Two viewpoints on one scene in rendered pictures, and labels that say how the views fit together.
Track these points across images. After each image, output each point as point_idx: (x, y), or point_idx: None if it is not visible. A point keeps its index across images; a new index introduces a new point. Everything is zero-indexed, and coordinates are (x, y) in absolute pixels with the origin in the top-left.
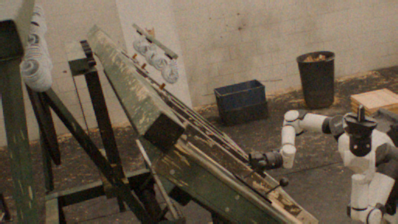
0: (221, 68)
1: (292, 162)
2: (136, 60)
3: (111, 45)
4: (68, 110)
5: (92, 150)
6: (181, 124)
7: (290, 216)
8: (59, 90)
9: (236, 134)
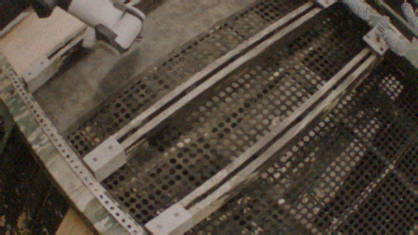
0: None
1: (85, 34)
2: (380, 48)
3: (371, 7)
4: (322, 21)
5: (288, 52)
6: None
7: (54, 41)
8: None
9: None
